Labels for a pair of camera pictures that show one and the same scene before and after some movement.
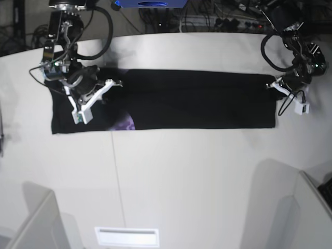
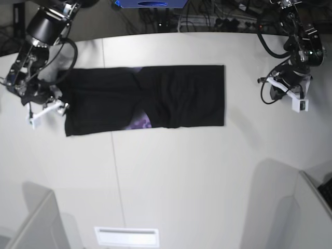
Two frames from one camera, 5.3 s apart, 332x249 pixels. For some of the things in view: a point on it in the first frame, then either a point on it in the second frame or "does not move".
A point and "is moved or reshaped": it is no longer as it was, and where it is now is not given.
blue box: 151,3 does not move
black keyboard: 325,190 does not move
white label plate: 127,236 does not move
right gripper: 83,87 to 47,95
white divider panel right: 314,227 does not move
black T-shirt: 151,99 is moved or reshaped
